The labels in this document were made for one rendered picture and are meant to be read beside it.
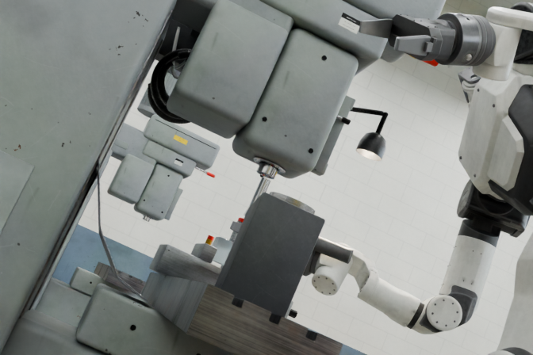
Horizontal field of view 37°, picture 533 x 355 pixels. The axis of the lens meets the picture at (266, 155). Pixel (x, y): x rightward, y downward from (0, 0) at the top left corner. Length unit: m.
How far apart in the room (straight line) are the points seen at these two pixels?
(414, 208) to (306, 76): 7.27
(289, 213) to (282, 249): 0.06
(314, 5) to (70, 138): 0.66
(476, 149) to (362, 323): 7.22
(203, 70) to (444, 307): 0.76
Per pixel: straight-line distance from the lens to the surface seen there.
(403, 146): 9.13
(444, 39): 1.34
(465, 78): 1.89
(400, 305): 1.83
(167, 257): 1.94
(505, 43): 1.44
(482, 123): 1.72
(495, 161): 1.69
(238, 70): 1.84
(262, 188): 1.91
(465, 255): 1.86
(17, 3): 1.73
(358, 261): 1.87
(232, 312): 1.21
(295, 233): 1.37
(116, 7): 1.73
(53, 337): 1.73
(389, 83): 9.21
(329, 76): 1.91
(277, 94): 1.86
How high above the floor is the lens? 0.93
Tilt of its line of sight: 12 degrees up
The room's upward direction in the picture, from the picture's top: 24 degrees clockwise
